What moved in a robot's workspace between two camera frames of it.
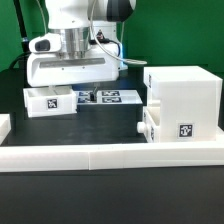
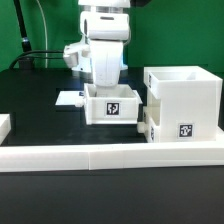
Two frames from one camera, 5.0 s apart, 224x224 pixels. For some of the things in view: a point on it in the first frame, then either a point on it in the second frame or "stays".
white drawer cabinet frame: [190, 99] stays
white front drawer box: [151, 124] stays
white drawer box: [49, 101] → [110, 105]
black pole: [25, 46] stays
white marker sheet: [107, 97] → [68, 98]
